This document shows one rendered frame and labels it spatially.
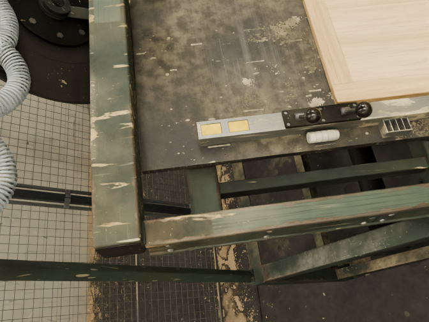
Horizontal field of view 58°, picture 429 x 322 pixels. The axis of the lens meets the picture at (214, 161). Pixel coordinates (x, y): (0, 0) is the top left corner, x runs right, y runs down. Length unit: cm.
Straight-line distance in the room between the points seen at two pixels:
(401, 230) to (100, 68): 115
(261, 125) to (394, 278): 163
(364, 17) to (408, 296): 158
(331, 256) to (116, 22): 119
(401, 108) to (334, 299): 173
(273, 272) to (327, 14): 115
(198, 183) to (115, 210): 25
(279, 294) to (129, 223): 217
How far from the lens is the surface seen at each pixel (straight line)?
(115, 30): 112
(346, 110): 104
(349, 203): 95
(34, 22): 159
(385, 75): 122
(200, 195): 99
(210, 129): 99
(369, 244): 162
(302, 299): 280
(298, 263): 180
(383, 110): 111
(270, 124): 101
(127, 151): 91
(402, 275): 244
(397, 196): 100
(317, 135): 103
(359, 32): 129
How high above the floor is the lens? 222
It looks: 39 degrees down
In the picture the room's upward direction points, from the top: 78 degrees counter-clockwise
